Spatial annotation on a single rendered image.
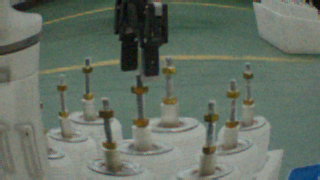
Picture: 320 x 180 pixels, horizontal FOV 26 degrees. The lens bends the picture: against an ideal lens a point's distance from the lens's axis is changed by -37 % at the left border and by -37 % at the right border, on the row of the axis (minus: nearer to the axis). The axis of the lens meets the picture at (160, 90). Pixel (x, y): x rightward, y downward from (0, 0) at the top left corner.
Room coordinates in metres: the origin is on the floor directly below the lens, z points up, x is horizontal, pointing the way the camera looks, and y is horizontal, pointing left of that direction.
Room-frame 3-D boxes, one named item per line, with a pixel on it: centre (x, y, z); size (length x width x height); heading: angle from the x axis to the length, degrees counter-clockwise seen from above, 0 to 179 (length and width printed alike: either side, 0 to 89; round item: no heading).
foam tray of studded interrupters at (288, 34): (3.55, -0.68, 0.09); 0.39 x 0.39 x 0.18; 15
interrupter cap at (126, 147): (1.19, 0.02, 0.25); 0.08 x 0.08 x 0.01
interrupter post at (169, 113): (1.30, -0.01, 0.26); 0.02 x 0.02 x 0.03
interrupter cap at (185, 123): (1.30, -0.01, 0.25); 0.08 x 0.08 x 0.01
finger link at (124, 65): (1.22, 0.04, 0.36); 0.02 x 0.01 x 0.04; 111
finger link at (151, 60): (1.15, 0.01, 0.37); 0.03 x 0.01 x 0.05; 21
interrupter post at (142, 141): (1.19, 0.02, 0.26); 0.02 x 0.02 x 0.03
